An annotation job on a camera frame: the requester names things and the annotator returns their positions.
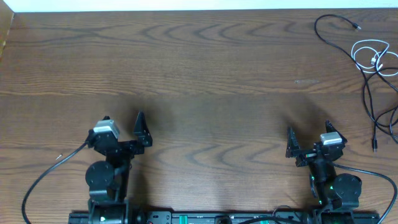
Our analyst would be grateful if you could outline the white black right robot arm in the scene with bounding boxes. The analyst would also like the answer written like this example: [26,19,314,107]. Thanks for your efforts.
[285,121,362,223]

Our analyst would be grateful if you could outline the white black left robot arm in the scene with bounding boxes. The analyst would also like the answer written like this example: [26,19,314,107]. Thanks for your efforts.
[85,111,153,224]

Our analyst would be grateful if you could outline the white USB cable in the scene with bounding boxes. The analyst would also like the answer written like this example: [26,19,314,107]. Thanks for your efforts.
[351,39,398,77]

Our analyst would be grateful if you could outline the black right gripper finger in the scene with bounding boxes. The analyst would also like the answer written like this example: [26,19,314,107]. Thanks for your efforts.
[285,127,300,158]
[325,120,348,144]

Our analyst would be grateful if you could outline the brown cardboard side panel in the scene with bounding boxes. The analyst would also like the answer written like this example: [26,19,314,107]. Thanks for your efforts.
[0,0,14,55]

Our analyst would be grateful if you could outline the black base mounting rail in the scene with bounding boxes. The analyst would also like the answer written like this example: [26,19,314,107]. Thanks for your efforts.
[68,210,382,224]

